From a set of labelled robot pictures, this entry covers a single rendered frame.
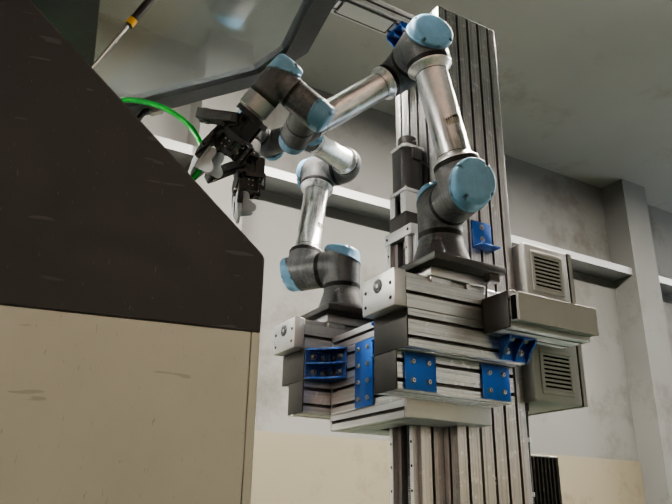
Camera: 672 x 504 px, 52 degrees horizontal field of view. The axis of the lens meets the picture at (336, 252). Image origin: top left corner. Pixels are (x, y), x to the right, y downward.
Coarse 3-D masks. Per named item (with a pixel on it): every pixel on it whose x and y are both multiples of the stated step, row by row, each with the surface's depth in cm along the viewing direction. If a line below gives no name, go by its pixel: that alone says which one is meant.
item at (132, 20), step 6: (144, 0) 154; (150, 0) 154; (144, 6) 153; (138, 12) 152; (144, 12) 153; (132, 18) 151; (138, 18) 152; (126, 24) 151; (132, 24) 151; (126, 30) 151; (120, 36) 149; (114, 42) 148; (108, 48) 147; (102, 54) 147; (96, 60) 146
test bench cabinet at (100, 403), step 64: (0, 320) 119; (64, 320) 123; (128, 320) 127; (0, 384) 116; (64, 384) 119; (128, 384) 123; (192, 384) 127; (256, 384) 132; (0, 448) 113; (64, 448) 116; (128, 448) 120; (192, 448) 123
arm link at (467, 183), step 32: (416, 32) 172; (448, 32) 175; (416, 64) 174; (448, 64) 176; (448, 96) 171; (448, 128) 168; (448, 160) 165; (480, 160) 164; (448, 192) 164; (480, 192) 162
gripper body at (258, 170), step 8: (248, 152) 198; (248, 160) 199; (256, 160) 200; (264, 160) 201; (248, 168) 199; (256, 168) 199; (264, 168) 200; (240, 176) 196; (248, 176) 196; (256, 176) 196; (264, 176) 197; (232, 184) 200; (248, 184) 195; (256, 184) 196; (264, 184) 196; (232, 192) 198; (248, 192) 198; (256, 192) 196
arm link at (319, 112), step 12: (300, 84) 161; (288, 96) 160; (300, 96) 160; (312, 96) 160; (288, 108) 162; (300, 108) 160; (312, 108) 160; (324, 108) 160; (288, 120) 168; (300, 120) 163; (312, 120) 161; (324, 120) 160; (300, 132) 167; (312, 132) 169
